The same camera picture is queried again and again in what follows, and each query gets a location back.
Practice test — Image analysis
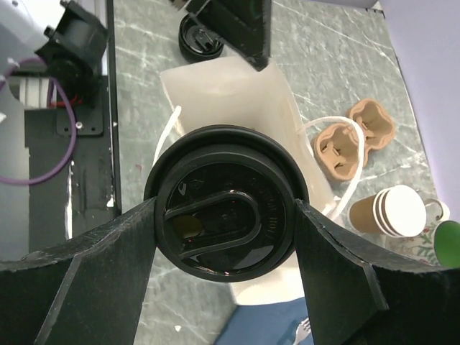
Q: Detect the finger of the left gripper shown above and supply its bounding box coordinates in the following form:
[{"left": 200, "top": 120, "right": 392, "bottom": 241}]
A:
[{"left": 186, "top": 0, "right": 272, "bottom": 71}]

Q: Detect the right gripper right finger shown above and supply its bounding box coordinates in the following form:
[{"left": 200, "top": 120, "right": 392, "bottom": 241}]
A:
[{"left": 295, "top": 201, "right": 459, "bottom": 344}]

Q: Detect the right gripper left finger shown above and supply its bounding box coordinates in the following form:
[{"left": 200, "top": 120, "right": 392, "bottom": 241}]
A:
[{"left": 1, "top": 199, "right": 156, "bottom": 344}]

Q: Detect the light blue paper bag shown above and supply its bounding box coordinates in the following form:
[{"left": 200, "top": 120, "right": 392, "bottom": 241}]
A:
[{"left": 154, "top": 55, "right": 364, "bottom": 306}]

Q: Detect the stack of brown paper cups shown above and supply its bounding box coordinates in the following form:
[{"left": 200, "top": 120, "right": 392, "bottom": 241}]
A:
[{"left": 349, "top": 185, "right": 427, "bottom": 238}]

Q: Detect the black plastic cup lid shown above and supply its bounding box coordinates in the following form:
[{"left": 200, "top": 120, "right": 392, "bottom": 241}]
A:
[{"left": 144, "top": 124, "right": 309, "bottom": 282}]

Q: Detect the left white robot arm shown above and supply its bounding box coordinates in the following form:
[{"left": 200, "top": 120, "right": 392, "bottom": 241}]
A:
[{"left": 1, "top": 1, "right": 272, "bottom": 101}]

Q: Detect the black lid stack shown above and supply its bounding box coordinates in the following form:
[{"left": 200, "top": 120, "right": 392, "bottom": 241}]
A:
[{"left": 178, "top": 14, "right": 224, "bottom": 63}]

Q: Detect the silver fork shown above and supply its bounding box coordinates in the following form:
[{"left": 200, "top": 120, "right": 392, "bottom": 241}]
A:
[{"left": 293, "top": 318, "right": 311, "bottom": 345}]

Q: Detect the blue alphabet cloth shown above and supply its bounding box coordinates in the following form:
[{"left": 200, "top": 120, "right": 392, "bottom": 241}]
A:
[{"left": 214, "top": 298, "right": 313, "bottom": 344}]

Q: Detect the white mug green interior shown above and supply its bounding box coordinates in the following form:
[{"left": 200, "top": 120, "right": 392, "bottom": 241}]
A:
[{"left": 385, "top": 198, "right": 459, "bottom": 268}]

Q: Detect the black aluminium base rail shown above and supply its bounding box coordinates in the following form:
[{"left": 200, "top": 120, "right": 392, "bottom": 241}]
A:
[{"left": 28, "top": 1, "right": 121, "bottom": 252}]

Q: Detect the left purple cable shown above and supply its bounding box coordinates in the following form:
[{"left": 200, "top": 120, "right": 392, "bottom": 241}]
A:
[{"left": 0, "top": 57, "right": 77, "bottom": 186}]

